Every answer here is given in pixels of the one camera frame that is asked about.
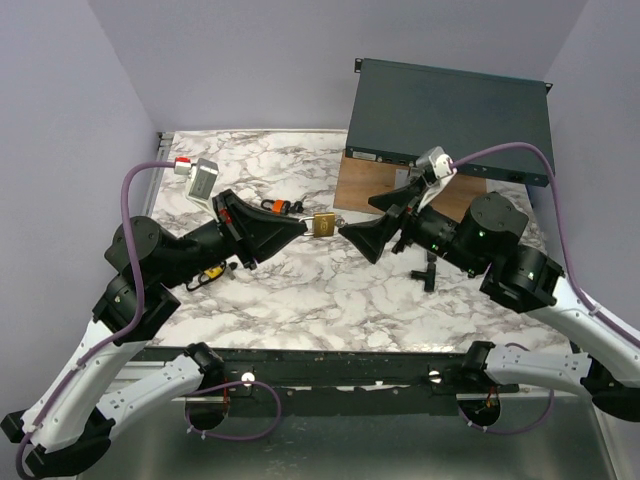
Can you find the black T-shaped tool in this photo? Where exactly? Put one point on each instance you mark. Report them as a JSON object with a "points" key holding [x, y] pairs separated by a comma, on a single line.
{"points": [[428, 275]]}

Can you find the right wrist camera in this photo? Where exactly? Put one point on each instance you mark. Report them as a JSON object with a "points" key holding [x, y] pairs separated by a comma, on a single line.
{"points": [[436, 168]]}

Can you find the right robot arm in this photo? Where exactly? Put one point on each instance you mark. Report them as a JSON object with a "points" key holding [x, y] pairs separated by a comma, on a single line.
{"points": [[487, 244]]}

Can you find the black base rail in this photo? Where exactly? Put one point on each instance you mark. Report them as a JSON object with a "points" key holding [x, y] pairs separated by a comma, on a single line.
{"points": [[324, 383]]}

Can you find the dark green network switch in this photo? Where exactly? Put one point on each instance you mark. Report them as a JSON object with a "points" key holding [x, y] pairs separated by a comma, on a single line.
{"points": [[402, 110]]}

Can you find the aluminium side rail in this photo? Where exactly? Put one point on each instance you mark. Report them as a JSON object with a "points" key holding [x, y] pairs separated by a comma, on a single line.
{"points": [[155, 178]]}

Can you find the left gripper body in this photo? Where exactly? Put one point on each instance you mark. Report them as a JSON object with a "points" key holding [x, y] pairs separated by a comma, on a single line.
{"points": [[238, 241]]}

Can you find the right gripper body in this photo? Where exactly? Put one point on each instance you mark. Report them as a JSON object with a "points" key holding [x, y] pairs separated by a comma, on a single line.
{"points": [[412, 223]]}

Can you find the grey lock mount bracket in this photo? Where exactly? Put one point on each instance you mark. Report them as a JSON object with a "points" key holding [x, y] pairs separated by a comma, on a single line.
{"points": [[403, 177]]}

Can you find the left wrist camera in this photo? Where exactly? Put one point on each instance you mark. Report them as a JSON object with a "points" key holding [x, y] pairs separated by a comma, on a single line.
{"points": [[201, 176]]}

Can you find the orange padlock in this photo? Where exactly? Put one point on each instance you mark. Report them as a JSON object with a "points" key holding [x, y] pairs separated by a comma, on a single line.
{"points": [[278, 206]]}

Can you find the yellow padlock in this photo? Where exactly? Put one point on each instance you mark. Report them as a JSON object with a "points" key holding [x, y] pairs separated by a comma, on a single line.
{"points": [[214, 274]]}

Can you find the brass padlock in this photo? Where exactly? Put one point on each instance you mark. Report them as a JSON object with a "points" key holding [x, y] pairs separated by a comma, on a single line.
{"points": [[322, 225]]}

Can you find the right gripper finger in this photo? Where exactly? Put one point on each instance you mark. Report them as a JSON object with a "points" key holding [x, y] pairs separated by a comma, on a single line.
{"points": [[401, 197], [370, 237]]}

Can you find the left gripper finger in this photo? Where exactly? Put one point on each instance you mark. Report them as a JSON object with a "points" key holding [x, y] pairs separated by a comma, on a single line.
{"points": [[266, 241], [258, 221]]}

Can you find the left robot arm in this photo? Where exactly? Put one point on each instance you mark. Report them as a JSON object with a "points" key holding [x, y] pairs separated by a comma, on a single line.
{"points": [[74, 423]]}

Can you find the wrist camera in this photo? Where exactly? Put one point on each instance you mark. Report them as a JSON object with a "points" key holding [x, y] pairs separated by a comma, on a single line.
{"points": [[201, 176], [436, 168]]}

